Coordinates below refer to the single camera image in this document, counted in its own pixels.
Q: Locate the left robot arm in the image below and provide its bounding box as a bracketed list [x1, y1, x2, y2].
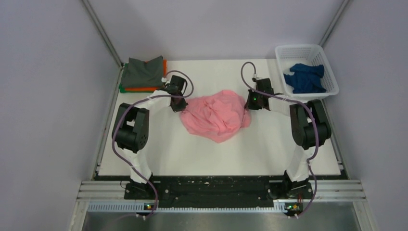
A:
[112, 71, 194, 199]

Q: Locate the grey folded t-shirt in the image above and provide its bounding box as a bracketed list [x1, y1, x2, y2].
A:
[121, 55, 165, 89]

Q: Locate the white cable duct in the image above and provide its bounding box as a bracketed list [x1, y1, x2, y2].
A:
[87, 201, 304, 214]

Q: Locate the blue t-shirt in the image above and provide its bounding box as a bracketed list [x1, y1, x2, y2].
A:
[283, 64, 327, 94]

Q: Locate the green folded t-shirt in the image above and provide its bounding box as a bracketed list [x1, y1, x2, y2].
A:
[118, 63, 128, 93]

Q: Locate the left aluminium frame post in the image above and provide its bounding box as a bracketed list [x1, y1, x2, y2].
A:
[80, 0, 123, 67]

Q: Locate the orange folded t-shirt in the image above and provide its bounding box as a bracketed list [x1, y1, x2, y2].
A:
[124, 59, 168, 93]

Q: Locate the aluminium frame post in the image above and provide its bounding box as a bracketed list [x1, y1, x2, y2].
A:
[319, 0, 353, 47]
[80, 0, 123, 67]

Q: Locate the white plastic basket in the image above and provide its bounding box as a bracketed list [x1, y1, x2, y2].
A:
[275, 44, 339, 100]

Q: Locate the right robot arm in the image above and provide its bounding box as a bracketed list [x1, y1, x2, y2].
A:
[245, 77, 332, 199]

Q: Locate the pink t-shirt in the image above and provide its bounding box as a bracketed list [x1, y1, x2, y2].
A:
[180, 90, 251, 143]

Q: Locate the right aluminium frame post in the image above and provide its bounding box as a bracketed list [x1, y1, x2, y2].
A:
[319, 0, 353, 47]

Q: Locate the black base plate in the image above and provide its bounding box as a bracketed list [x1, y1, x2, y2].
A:
[95, 174, 346, 209]

